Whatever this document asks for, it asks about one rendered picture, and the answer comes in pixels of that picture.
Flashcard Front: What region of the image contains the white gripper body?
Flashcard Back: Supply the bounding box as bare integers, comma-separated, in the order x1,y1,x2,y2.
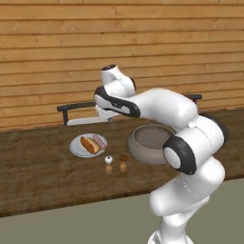
95,107,113,124

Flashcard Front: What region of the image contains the pink sausage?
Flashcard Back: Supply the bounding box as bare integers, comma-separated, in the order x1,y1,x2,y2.
92,133,108,151

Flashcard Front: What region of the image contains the hot dog bun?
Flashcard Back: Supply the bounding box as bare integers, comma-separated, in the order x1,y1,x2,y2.
79,136,101,155

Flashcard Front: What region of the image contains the white round plate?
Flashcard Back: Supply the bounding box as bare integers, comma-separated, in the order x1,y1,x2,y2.
69,132,109,159

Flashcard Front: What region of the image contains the grey stone bowl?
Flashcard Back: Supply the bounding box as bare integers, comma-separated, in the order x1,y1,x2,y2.
126,124,178,166

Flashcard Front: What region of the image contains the white-topped salt shaker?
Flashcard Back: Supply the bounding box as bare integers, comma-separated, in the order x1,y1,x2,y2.
104,154,114,175

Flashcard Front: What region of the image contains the brown-topped pepper shaker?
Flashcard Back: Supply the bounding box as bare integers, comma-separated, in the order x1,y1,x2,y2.
118,153,129,173

